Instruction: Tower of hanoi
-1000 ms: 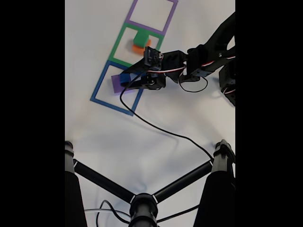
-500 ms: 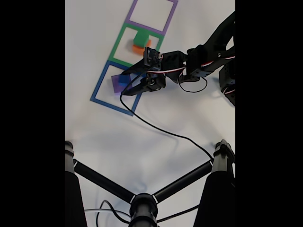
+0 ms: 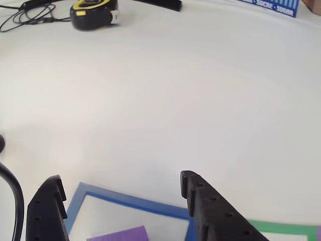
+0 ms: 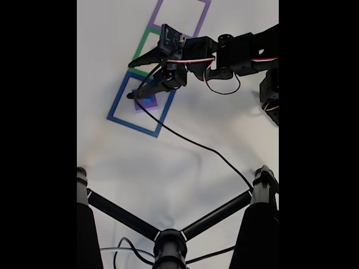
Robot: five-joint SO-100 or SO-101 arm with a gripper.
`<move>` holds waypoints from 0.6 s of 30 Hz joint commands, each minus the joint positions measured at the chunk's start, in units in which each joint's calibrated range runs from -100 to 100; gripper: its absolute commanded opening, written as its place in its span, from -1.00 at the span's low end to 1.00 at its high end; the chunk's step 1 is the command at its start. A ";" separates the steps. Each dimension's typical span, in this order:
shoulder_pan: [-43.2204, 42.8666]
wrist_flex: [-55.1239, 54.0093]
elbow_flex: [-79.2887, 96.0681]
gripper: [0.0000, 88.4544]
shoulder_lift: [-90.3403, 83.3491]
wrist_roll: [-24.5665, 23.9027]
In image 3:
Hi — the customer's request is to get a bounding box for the long black camera cable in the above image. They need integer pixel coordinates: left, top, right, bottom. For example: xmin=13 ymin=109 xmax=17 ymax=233
xmin=0 ymin=162 xmax=25 ymax=241

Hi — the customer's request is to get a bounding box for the purple square block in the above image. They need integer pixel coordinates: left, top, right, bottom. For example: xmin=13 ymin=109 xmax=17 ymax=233
xmin=86 ymin=225 xmax=148 ymax=241

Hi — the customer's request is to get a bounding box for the blue square frame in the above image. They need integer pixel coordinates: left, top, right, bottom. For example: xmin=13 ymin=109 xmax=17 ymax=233
xmin=64 ymin=182 xmax=194 ymax=241

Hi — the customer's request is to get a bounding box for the small brown cardboard box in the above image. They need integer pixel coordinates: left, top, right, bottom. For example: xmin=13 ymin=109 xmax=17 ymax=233
xmin=300 ymin=0 xmax=321 ymax=15

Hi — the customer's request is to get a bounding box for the thin tangled black cable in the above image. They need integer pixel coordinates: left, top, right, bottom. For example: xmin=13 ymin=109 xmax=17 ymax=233
xmin=0 ymin=0 xmax=73 ymax=33

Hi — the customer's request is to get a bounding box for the black and yellow tape measure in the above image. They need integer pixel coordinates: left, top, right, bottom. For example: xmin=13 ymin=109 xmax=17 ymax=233
xmin=69 ymin=0 xmax=121 ymax=32

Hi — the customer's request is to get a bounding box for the green square frame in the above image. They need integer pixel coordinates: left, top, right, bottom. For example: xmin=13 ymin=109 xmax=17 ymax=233
xmin=247 ymin=218 xmax=319 ymax=241

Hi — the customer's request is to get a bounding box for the blue and white sugar box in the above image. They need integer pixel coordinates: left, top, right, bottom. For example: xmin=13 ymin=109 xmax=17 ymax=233
xmin=223 ymin=0 xmax=300 ymax=18

